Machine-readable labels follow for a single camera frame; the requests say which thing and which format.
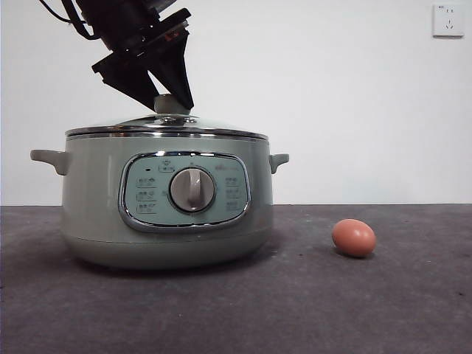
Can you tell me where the thin black cable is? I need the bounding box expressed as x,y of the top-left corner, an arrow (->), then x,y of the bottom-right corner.
38,0 -> 74,25

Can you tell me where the pale green electric cooking pot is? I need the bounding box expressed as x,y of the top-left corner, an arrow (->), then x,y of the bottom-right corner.
29,133 -> 291,271

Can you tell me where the thick black cable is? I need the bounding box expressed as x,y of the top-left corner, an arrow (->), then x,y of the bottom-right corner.
60,0 -> 96,40

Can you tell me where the glass pot lid green knob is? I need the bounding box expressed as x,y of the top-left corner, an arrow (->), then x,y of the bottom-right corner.
65,94 -> 270,143

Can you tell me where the brown egg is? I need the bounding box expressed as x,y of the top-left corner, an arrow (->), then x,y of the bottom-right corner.
331,218 -> 378,258

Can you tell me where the white wall socket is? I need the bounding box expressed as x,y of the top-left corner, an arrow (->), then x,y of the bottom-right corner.
431,4 -> 465,39

